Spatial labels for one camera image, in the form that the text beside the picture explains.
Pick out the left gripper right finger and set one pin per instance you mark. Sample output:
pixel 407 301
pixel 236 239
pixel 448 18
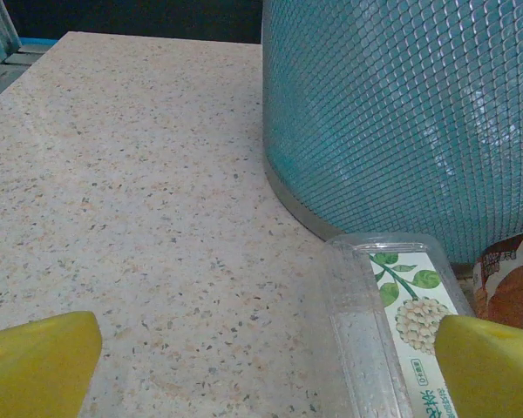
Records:
pixel 492 374

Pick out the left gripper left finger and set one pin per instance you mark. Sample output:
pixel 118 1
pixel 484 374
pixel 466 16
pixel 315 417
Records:
pixel 35 370

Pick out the brown coffee drink bottle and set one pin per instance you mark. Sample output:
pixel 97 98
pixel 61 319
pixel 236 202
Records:
pixel 510 287

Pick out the clear bottle green flower label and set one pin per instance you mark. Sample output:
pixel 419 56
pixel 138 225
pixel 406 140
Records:
pixel 388 313

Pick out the clear bin with blue liner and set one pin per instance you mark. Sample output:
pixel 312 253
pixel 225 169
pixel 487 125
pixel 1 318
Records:
pixel 396 109

